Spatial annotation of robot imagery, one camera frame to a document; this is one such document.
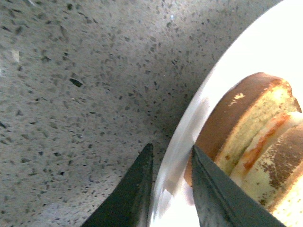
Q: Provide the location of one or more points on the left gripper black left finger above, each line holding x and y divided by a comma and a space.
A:
128, 204

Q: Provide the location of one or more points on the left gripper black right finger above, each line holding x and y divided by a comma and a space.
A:
220, 202

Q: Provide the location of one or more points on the white round plate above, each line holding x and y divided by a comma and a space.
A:
273, 44

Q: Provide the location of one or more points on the bread slice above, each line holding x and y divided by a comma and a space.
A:
240, 114
276, 179

